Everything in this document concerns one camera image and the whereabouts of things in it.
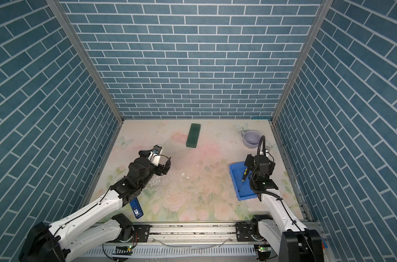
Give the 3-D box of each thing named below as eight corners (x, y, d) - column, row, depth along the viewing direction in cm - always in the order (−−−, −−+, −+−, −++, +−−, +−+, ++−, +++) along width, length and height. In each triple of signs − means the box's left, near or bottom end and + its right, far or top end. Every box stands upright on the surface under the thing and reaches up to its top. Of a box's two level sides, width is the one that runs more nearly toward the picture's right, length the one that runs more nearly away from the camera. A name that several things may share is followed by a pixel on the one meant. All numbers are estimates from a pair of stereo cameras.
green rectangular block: (186, 147, 108) (185, 145, 106) (191, 125, 121) (191, 123, 119) (196, 148, 107) (196, 146, 106) (200, 126, 120) (200, 123, 119)
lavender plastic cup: (243, 150, 106) (245, 144, 100) (240, 136, 113) (242, 130, 108) (259, 150, 106) (262, 144, 101) (256, 136, 113) (258, 130, 108)
